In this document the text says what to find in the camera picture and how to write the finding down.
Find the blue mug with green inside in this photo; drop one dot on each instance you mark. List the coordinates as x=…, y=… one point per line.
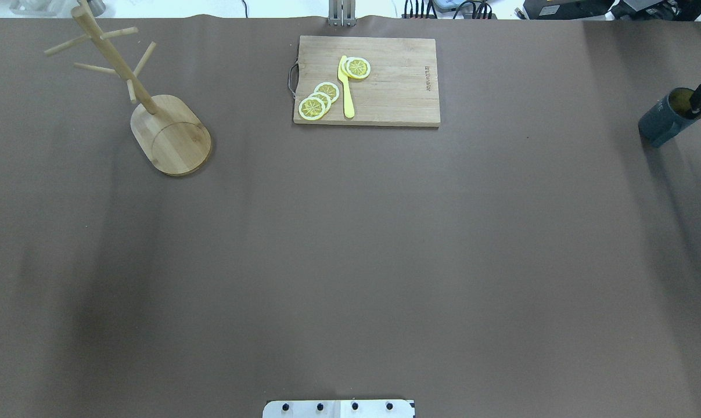
x=668, y=117

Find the wooden cup storage rack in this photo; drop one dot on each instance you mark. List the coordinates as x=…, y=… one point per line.
x=168, y=132

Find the wooden cutting board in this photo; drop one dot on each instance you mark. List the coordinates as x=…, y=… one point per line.
x=401, y=91

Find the lemon slice near knife tip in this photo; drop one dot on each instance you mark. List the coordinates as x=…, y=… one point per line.
x=355, y=67

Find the yellow plastic knife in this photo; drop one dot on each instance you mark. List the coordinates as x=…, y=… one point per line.
x=348, y=105

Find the middle lemon slice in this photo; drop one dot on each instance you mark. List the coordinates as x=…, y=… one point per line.
x=325, y=99

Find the silver aluminium frame post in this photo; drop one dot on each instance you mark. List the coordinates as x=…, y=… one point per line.
x=342, y=13

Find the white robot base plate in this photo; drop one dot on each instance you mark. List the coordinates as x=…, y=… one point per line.
x=340, y=408

